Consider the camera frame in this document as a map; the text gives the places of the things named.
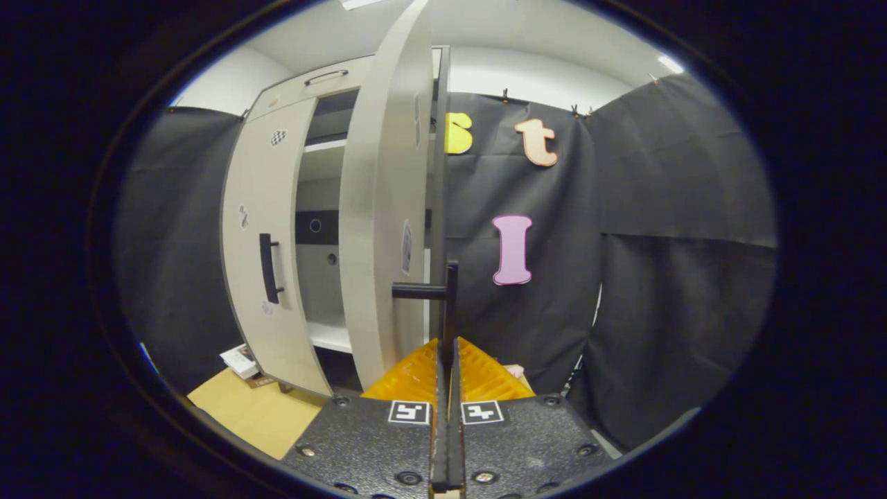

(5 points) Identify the grey cabinet drawer front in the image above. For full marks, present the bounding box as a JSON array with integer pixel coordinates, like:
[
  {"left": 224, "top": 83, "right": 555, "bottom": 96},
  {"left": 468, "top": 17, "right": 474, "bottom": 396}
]
[{"left": 246, "top": 47, "right": 444, "bottom": 122}]

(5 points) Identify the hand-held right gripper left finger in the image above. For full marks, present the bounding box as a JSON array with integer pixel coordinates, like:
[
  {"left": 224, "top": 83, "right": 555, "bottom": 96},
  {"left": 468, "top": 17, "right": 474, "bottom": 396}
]
[{"left": 281, "top": 338, "right": 451, "bottom": 499}]

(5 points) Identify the grey shoe cabinet door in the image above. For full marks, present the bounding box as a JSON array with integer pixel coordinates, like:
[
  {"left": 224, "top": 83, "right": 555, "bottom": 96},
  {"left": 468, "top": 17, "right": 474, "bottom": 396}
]
[
  {"left": 220, "top": 97, "right": 333, "bottom": 398},
  {"left": 338, "top": 0, "right": 459, "bottom": 392}
]

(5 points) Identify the black backdrop cloth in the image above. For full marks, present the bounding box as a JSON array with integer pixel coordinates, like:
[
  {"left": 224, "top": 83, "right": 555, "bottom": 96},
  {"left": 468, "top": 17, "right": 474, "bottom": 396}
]
[{"left": 114, "top": 73, "right": 778, "bottom": 451}]

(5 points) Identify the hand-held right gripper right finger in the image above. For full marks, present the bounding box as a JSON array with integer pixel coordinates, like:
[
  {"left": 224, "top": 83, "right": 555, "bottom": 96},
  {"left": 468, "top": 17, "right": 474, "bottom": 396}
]
[{"left": 449, "top": 338, "right": 622, "bottom": 499}]

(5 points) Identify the grey double-door shoe cabinet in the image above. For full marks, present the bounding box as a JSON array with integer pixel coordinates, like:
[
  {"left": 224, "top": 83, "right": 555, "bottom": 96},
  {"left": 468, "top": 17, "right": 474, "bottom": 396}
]
[{"left": 220, "top": 45, "right": 451, "bottom": 403}]

